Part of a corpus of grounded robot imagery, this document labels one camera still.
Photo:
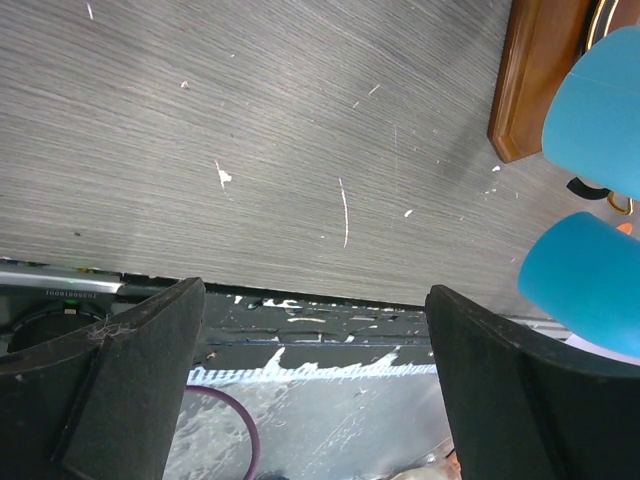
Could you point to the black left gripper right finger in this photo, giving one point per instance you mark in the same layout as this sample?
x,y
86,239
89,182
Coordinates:
x,y
521,405

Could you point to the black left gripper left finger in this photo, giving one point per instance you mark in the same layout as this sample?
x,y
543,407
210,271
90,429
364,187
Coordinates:
x,y
102,402

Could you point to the light blue wine glass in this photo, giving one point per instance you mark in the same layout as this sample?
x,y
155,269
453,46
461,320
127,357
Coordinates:
x,y
592,126

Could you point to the wooden rack base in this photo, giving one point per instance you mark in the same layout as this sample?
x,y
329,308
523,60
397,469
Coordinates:
x,y
543,41

